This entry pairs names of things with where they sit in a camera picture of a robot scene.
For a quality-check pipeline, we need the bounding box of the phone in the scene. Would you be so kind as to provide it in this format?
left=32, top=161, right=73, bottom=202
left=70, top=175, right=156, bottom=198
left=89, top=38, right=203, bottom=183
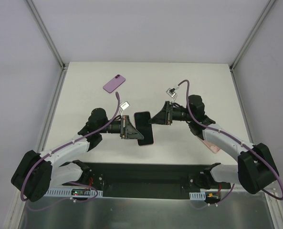
left=134, top=111, right=154, bottom=146

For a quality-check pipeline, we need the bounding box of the purple smartphone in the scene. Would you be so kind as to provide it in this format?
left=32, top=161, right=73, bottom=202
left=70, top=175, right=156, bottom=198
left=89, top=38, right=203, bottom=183
left=103, top=74, right=126, bottom=93

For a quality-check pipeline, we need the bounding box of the pink phone case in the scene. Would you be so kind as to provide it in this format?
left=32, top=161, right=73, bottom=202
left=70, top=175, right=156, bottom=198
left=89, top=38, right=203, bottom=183
left=198, top=138, right=220, bottom=154

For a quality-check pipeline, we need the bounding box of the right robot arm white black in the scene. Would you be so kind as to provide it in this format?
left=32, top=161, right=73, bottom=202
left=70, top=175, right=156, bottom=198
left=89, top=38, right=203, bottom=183
left=149, top=95, right=279, bottom=194

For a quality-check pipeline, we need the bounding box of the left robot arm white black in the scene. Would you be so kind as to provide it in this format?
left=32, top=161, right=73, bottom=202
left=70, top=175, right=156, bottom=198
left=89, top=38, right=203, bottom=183
left=10, top=108, right=144, bottom=202

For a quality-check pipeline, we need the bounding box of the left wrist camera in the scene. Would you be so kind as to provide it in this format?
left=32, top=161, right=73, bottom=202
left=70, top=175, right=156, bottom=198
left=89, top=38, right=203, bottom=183
left=119, top=101, right=130, bottom=111

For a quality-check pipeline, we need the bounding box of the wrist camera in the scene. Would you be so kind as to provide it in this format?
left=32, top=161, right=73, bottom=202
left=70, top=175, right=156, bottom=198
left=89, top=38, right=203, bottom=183
left=119, top=101, right=130, bottom=111
left=166, top=87, right=178, bottom=99

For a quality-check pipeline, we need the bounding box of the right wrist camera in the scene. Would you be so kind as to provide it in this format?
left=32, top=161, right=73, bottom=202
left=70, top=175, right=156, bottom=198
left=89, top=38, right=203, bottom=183
left=166, top=87, right=178, bottom=99

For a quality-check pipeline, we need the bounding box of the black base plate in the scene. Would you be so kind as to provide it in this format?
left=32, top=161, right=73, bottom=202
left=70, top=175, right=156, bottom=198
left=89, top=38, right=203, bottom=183
left=33, top=160, right=231, bottom=198

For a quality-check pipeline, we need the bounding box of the right white cable duct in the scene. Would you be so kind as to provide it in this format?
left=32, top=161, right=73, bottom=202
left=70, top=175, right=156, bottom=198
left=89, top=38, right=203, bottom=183
left=189, top=191, right=206, bottom=201

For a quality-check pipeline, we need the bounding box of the white cable duct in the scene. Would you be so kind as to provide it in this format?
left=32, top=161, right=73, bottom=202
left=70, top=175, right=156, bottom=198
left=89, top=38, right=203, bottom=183
left=189, top=191, right=206, bottom=201
left=44, top=187, right=103, bottom=198

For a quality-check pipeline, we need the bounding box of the left white cable duct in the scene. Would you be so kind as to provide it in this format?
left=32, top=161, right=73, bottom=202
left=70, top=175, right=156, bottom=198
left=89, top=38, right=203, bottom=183
left=44, top=187, right=103, bottom=198

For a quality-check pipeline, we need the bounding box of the left aluminium frame post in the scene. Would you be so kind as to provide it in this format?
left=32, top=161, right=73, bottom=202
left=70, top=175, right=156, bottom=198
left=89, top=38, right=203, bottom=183
left=24, top=0, right=69, bottom=70

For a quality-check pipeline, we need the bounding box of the aluminium frame post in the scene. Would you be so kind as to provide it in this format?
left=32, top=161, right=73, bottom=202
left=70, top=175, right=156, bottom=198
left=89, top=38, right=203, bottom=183
left=24, top=0, right=69, bottom=70
left=229, top=0, right=278, bottom=71

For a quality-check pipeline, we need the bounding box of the right aluminium frame post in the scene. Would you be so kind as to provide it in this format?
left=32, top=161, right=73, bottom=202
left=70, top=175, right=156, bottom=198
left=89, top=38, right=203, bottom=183
left=229, top=0, right=278, bottom=71

